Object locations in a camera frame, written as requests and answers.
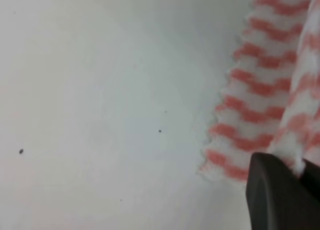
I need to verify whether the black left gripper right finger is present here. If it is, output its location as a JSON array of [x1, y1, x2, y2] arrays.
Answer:
[[298, 159, 320, 205]]

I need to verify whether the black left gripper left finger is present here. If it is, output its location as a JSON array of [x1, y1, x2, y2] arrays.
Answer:
[[245, 153, 320, 230]]

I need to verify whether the pink white wavy striped towel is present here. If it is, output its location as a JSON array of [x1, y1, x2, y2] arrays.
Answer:
[[199, 0, 320, 183]]

